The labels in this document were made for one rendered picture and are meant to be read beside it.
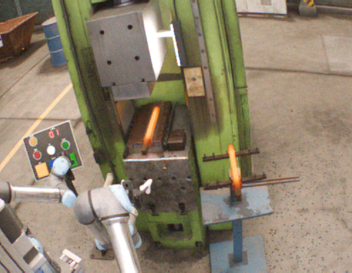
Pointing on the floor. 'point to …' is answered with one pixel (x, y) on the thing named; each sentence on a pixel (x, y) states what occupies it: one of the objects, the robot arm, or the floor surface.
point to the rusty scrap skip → (14, 37)
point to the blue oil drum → (52, 38)
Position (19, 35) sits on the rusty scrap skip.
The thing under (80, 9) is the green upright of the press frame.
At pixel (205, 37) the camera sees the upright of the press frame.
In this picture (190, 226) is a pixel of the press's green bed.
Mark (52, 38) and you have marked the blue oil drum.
